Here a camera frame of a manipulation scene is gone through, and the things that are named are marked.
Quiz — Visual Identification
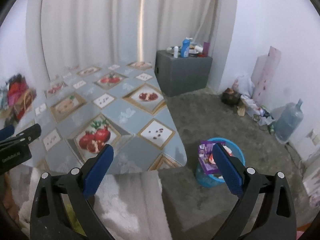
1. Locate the purple snack wrapper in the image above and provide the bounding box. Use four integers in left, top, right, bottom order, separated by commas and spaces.
198, 140, 220, 175

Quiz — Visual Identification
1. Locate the blue plastic trash basket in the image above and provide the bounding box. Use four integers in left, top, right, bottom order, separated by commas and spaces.
195, 138, 245, 188

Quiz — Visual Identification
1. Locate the pile of bags and boxes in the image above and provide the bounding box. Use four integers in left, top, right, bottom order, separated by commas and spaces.
1, 74, 36, 127

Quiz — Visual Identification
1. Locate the white water dispenser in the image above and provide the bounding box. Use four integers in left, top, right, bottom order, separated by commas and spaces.
298, 129, 319, 176

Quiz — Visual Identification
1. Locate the white fleece robe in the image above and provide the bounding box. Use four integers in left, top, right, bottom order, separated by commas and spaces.
17, 166, 173, 240

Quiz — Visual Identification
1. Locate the empty blue water jug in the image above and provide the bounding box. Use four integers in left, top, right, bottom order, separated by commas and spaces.
274, 99, 304, 144

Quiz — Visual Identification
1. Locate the fruit pattern tablecloth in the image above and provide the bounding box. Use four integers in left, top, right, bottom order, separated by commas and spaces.
19, 62, 187, 174

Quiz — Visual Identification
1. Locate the dark brown box on floor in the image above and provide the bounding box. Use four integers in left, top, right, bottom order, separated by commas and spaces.
221, 88, 241, 106

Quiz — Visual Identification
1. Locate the white plastic shopping bag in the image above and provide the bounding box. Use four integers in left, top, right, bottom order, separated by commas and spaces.
232, 74, 255, 98

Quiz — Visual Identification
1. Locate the white curtain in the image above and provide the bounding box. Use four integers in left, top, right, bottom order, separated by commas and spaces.
25, 0, 238, 91

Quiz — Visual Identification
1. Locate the pink patterned rolled sheet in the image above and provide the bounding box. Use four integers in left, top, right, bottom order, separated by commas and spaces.
251, 46, 281, 105

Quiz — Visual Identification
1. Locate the dark grey cabinet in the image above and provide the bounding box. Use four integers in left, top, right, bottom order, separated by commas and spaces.
155, 50, 213, 97

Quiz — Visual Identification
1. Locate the purple box on cabinet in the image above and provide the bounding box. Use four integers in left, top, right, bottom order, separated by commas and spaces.
202, 42, 210, 57

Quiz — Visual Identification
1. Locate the small white bottle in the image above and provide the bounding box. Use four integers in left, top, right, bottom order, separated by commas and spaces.
173, 46, 179, 59

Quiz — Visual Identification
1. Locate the blue lotion bottle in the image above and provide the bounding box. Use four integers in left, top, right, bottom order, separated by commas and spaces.
180, 37, 193, 58

